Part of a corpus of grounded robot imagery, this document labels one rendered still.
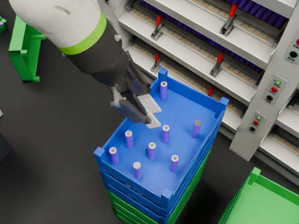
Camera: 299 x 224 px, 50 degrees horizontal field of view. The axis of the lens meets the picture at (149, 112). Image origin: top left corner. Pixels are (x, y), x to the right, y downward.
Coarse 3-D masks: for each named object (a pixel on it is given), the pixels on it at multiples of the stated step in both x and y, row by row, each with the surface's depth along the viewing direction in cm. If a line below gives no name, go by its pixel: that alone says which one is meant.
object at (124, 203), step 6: (210, 150) 105; (204, 162) 106; (198, 168) 100; (192, 180) 98; (108, 192) 96; (186, 192) 100; (114, 198) 97; (120, 198) 100; (126, 204) 95; (132, 210) 96; (138, 210) 93; (174, 210) 93; (144, 216) 93; (150, 222) 94; (156, 222) 91; (168, 222) 93
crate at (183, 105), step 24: (168, 96) 91; (192, 96) 89; (168, 120) 87; (192, 120) 87; (216, 120) 81; (120, 144) 83; (144, 144) 83; (168, 144) 83; (192, 144) 83; (120, 168) 80; (144, 168) 80; (168, 168) 80; (144, 192) 75; (168, 192) 69
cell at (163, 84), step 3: (162, 81) 86; (165, 81) 86; (162, 84) 86; (165, 84) 86; (162, 87) 86; (165, 87) 86; (162, 90) 87; (165, 90) 87; (162, 93) 88; (165, 93) 88; (162, 96) 89; (165, 96) 89; (162, 99) 90; (165, 99) 91
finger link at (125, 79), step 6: (126, 78) 61; (126, 84) 61; (132, 90) 63; (126, 96) 64; (132, 96) 64; (132, 102) 65; (138, 102) 65; (138, 108) 66; (144, 108) 67; (144, 114) 67
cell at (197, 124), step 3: (195, 120) 79; (198, 120) 79; (195, 123) 79; (198, 123) 79; (201, 123) 79; (195, 126) 79; (198, 126) 79; (192, 129) 82; (195, 129) 80; (198, 129) 80; (192, 132) 83; (195, 132) 82; (198, 132) 82; (192, 135) 84; (195, 135) 83
